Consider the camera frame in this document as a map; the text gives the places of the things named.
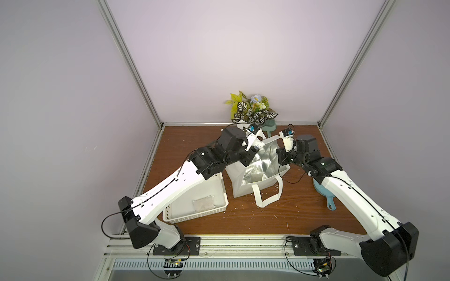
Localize white perforated plastic tray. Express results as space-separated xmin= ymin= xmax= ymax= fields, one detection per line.
xmin=162 ymin=173 xmax=229 ymax=224

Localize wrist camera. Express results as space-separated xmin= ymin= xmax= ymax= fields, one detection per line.
xmin=279 ymin=128 xmax=295 ymax=152
xmin=245 ymin=124 xmax=267 ymax=151

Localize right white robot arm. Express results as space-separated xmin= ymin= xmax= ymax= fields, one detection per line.
xmin=277 ymin=129 xmax=419 ymax=277

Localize left connector board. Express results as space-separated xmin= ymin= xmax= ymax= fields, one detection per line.
xmin=163 ymin=259 xmax=185 ymax=280

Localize artificial potted plant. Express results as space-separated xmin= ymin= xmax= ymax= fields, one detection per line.
xmin=225 ymin=91 xmax=278 ymax=125

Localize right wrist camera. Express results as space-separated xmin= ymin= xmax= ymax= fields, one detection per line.
xmin=279 ymin=128 xmax=295 ymax=152

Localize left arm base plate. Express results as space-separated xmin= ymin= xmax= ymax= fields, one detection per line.
xmin=152 ymin=237 xmax=201 ymax=256

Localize white insulated delivery bag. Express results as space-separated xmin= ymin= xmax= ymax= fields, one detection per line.
xmin=226 ymin=135 xmax=291 ymax=208

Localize green small scoop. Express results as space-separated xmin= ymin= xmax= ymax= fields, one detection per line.
xmin=261 ymin=119 xmax=277 ymax=138

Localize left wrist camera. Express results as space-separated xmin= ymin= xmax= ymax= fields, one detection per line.
xmin=245 ymin=124 xmax=267 ymax=151

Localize right connector board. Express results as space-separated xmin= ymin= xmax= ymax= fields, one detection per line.
xmin=312 ymin=258 xmax=333 ymax=279

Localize aluminium front rail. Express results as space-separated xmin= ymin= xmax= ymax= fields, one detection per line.
xmin=102 ymin=233 xmax=394 ymax=260

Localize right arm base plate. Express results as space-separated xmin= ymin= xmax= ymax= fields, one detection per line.
xmin=286 ymin=236 xmax=342 ymax=256

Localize connector board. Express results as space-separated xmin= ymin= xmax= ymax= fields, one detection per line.
xmin=312 ymin=258 xmax=333 ymax=279
xmin=163 ymin=259 xmax=185 ymax=280

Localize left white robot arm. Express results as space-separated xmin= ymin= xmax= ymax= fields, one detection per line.
xmin=118 ymin=125 xmax=264 ymax=249

